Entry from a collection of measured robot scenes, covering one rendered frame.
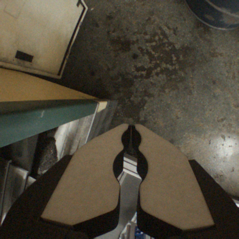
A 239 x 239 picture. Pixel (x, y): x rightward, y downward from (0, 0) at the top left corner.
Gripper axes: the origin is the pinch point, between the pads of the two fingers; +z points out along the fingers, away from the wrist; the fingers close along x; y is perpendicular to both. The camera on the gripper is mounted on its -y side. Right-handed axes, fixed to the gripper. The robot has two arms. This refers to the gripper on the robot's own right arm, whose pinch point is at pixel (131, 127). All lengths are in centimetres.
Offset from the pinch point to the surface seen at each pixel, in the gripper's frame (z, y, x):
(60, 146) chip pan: 53, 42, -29
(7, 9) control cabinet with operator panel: 57, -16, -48
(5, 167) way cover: 43, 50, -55
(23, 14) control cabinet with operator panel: 68, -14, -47
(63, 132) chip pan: 55, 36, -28
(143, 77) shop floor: 126, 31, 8
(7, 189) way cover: 39, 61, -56
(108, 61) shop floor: 131, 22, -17
